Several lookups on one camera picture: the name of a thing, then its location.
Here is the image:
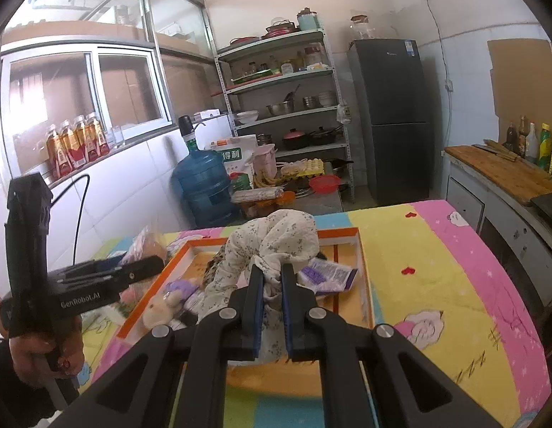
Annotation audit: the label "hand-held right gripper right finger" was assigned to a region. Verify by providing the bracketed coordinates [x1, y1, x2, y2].
[280, 262, 504, 428]

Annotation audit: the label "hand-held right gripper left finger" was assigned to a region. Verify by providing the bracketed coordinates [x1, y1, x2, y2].
[53, 264, 265, 428]

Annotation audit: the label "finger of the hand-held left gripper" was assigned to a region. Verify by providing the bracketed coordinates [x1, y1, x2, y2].
[57, 255, 165, 287]

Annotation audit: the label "cream plush toy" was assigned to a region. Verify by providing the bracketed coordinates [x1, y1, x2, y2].
[142, 291, 184, 331]

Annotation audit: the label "purple packet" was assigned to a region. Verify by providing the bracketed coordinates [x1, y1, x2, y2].
[303, 259, 359, 296]

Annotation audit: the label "leopard print cloth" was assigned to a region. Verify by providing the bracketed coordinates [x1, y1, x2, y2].
[203, 250, 228, 287]

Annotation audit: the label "orange rimmed tray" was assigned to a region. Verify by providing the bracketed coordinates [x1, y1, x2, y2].
[115, 227, 377, 399]

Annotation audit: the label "floral white cloth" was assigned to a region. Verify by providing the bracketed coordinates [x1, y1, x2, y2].
[200, 209, 319, 363]

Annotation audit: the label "person's left hand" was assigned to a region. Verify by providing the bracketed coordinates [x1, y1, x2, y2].
[9, 314, 86, 388]

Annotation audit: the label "clear plastic bag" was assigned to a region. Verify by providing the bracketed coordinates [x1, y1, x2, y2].
[123, 226, 170, 265]

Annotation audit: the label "purple plush toy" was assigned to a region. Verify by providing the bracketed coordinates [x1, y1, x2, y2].
[164, 277, 202, 300]

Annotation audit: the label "blue water jug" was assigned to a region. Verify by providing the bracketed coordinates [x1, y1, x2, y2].
[171, 148, 241, 228]

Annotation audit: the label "rolled bamboo mat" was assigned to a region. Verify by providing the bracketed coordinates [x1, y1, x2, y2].
[231, 188, 284, 204]

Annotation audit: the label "bananas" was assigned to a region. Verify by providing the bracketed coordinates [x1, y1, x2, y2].
[253, 172, 283, 189]

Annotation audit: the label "red plastic basket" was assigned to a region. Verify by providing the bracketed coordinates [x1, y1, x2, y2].
[308, 175, 342, 194]

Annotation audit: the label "white green bag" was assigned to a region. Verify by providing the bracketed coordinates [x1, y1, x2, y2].
[209, 136, 259, 189]

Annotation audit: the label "egg tray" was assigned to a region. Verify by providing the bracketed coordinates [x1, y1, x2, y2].
[279, 158, 326, 180]

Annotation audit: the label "black water pump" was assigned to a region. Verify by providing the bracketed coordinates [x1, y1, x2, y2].
[177, 115, 206, 152]

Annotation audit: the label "red lid pot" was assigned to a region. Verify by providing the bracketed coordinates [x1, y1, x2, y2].
[282, 128, 310, 151]

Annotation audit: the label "black wok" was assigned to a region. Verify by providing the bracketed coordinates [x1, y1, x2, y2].
[308, 126, 344, 146]

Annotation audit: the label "stack of bowls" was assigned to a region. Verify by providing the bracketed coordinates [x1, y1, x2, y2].
[303, 91, 337, 108]

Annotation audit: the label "dark grey fridge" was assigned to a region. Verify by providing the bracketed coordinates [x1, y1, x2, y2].
[347, 39, 437, 207]

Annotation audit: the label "grey kitchen counter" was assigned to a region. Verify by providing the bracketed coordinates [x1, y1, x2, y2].
[444, 154, 552, 326]

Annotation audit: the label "grey metal shelf rack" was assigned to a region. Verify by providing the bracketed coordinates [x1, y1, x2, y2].
[213, 29, 356, 201]

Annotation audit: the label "aluminium sliding window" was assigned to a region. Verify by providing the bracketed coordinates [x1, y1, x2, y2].
[0, 0, 216, 177]

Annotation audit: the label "red pots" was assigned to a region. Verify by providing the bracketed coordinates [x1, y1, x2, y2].
[263, 18, 300, 39]

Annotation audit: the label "brown sauce bottle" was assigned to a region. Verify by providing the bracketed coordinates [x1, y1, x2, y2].
[517, 116, 530, 158]

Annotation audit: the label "teal pot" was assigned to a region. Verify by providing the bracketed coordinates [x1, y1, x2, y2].
[296, 8, 320, 31]

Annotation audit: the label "white bottle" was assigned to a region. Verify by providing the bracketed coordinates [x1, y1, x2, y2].
[525, 122, 541, 164]

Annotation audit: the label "green yellow bottle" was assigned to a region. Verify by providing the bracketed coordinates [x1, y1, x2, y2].
[538, 123, 552, 171]

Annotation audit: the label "cardboard sheet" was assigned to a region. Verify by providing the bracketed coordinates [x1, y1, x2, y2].
[486, 38, 552, 119]

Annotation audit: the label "black cable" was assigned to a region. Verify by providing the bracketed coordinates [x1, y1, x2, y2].
[48, 173, 92, 270]

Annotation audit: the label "wall wire with outlet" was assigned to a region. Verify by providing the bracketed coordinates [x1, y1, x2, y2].
[416, 0, 455, 94]

